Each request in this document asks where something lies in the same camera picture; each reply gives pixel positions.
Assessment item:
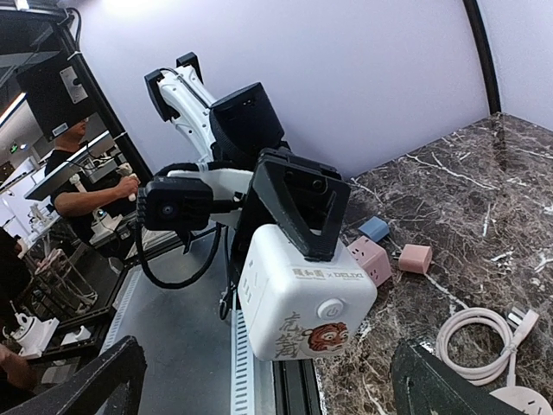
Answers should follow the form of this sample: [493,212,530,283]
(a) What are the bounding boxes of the pink round socket hub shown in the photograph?
[491,386,553,415]

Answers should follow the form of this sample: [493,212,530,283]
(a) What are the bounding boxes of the black left corner post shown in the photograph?
[54,9,152,182]

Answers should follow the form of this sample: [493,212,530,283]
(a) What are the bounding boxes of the white slotted cable duct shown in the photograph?
[230,310,255,415]

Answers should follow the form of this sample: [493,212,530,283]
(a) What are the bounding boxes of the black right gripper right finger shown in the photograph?
[391,340,520,415]

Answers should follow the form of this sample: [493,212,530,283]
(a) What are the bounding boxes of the blue small charger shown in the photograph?
[359,216,390,242]

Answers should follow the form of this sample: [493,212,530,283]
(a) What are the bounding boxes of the black right corner post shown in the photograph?
[462,0,502,114]

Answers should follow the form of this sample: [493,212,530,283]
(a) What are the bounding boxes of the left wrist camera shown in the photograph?
[137,176,213,252]

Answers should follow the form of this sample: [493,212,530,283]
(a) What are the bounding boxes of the black front table rail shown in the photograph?
[272,360,322,415]

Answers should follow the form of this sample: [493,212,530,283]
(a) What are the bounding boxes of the pink small charger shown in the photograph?
[398,244,433,274]

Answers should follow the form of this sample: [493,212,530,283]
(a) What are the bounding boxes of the pink cube socket adapter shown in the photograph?
[347,237,392,287]

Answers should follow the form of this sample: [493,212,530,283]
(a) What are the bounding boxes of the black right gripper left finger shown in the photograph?
[8,335,147,414]

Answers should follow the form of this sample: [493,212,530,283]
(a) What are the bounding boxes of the white cube socket adapter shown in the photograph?
[238,225,377,361]

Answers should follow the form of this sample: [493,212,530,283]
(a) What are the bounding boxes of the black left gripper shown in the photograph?
[229,149,351,291]

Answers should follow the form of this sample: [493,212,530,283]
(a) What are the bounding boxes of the black corner post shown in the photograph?
[462,0,502,114]
[54,9,152,182]

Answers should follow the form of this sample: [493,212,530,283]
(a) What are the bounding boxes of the person in black shirt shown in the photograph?
[45,119,139,245]

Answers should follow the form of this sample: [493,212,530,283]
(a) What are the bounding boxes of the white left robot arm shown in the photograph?
[136,53,351,293]

